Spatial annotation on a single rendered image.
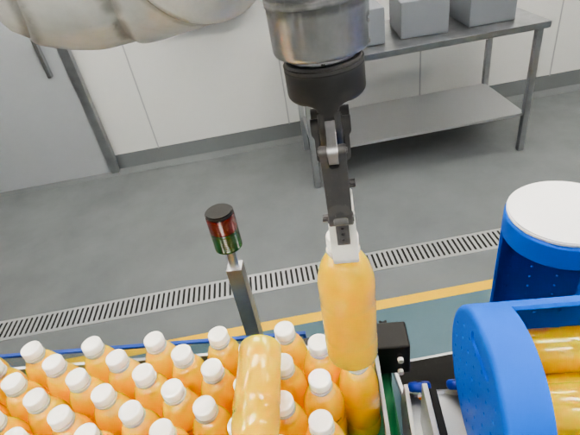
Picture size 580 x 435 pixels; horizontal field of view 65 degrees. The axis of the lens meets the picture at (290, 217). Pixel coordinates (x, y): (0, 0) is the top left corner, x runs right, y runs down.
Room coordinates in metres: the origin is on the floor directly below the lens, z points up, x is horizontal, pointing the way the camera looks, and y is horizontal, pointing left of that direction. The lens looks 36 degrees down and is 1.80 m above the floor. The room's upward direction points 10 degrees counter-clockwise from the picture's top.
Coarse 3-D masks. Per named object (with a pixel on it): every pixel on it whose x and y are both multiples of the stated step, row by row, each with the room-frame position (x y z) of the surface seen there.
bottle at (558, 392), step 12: (552, 384) 0.37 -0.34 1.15; (564, 384) 0.36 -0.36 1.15; (576, 384) 0.36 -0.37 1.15; (552, 396) 0.35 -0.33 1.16; (564, 396) 0.34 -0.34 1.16; (576, 396) 0.34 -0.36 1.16; (564, 408) 0.33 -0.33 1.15; (576, 408) 0.33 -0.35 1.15; (564, 420) 0.32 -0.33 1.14; (576, 420) 0.31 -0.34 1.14; (564, 432) 0.31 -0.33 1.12; (576, 432) 0.31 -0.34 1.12
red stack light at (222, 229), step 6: (234, 216) 0.82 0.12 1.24; (210, 222) 0.80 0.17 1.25; (222, 222) 0.80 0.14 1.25; (228, 222) 0.80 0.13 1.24; (234, 222) 0.81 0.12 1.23; (210, 228) 0.81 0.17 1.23; (216, 228) 0.80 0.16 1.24; (222, 228) 0.80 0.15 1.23; (228, 228) 0.80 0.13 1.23; (234, 228) 0.81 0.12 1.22; (216, 234) 0.80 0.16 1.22; (222, 234) 0.79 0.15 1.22; (228, 234) 0.80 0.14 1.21
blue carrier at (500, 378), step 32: (480, 320) 0.44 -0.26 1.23; (512, 320) 0.43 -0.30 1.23; (544, 320) 0.52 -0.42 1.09; (576, 320) 0.51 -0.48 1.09; (480, 352) 0.42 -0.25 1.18; (512, 352) 0.38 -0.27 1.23; (480, 384) 0.39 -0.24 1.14; (512, 384) 0.34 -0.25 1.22; (544, 384) 0.33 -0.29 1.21; (480, 416) 0.38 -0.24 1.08; (512, 416) 0.31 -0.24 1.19; (544, 416) 0.30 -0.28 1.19
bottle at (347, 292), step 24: (336, 264) 0.41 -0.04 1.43; (360, 264) 0.41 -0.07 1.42; (336, 288) 0.39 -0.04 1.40; (360, 288) 0.39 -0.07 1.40; (336, 312) 0.39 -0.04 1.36; (360, 312) 0.39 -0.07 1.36; (336, 336) 0.40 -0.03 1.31; (360, 336) 0.39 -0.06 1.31; (336, 360) 0.40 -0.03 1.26; (360, 360) 0.39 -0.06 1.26
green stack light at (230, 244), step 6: (210, 234) 0.82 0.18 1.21; (234, 234) 0.80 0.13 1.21; (216, 240) 0.80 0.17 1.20; (222, 240) 0.80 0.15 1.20; (228, 240) 0.80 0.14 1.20; (234, 240) 0.80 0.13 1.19; (240, 240) 0.82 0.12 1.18; (216, 246) 0.80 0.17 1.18; (222, 246) 0.80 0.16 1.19; (228, 246) 0.79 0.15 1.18; (234, 246) 0.80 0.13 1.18; (240, 246) 0.81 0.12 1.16; (222, 252) 0.80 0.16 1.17; (228, 252) 0.79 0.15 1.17; (234, 252) 0.80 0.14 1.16
